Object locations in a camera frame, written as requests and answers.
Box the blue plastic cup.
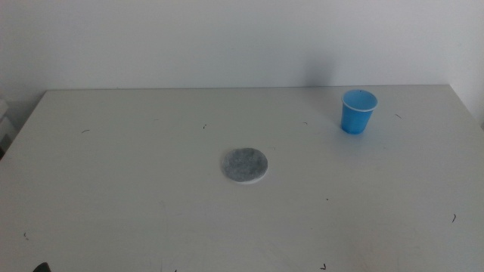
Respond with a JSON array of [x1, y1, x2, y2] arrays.
[[340, 88, 379, 135]]

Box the round grey felt cup mat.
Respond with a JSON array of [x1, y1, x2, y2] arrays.
[[220, 147, 269, 185]]

